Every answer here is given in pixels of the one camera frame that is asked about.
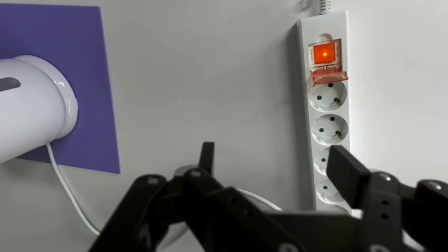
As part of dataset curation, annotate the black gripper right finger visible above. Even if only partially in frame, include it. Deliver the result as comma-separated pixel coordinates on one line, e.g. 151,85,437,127
326,144,448,252

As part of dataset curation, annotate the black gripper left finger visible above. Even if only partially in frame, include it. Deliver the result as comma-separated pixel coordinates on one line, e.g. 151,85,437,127
88,141,305,252

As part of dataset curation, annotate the white power strip orange switch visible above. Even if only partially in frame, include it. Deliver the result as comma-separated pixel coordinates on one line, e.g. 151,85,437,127
293,11,353,214

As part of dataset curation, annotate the purple mat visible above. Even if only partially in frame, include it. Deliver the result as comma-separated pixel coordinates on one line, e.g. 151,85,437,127
0,4,122,175

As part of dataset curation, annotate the white electric kettle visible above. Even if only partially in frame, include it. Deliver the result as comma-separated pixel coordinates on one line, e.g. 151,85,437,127
0,54,80,165

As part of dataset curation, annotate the white kettle cable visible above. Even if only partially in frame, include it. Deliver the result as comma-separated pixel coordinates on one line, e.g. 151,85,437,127
45,141,284,236

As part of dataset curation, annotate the white power strip cable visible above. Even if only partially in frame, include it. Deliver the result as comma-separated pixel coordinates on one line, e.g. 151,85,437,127
308,0,336,14

